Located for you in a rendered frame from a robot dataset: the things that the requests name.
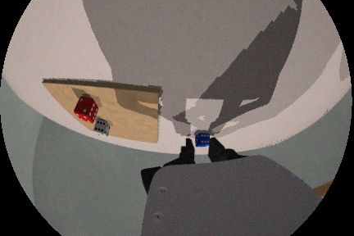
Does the blue die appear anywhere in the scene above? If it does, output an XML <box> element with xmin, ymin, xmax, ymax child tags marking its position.
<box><xmin>195</xmin><ymin>133</ymin><xmax>211</xmax><ymax>147</ymax></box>

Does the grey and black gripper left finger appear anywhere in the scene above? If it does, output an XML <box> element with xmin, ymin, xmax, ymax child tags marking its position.
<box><xmin>141</xmin><ymin>138</ymin><xmax>196</xmax><ymax>195</ymax></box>

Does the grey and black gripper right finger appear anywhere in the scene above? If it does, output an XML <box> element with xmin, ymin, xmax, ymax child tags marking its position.
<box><xmin>208</xmin><ymin>138</ymin><xmax>248</xmax><ymax>162</ymax></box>

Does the red die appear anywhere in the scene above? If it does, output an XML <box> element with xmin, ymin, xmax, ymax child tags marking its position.
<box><xmin>74</xmin><ymin>96</ymin><xmax>98</xmax><ymax>123</ymax></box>

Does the white die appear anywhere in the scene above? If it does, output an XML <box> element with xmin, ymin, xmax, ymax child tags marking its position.
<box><xmin>93</xmin><ymin>120</ymin><xmax>111</xmax><ymax>137</ymax></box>

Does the tan square mat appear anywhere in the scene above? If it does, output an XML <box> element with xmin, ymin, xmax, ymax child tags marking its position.
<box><xmin>42</xmin><ymin>80</ymin><xmax>159</xmax><ymax>143</ymax></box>

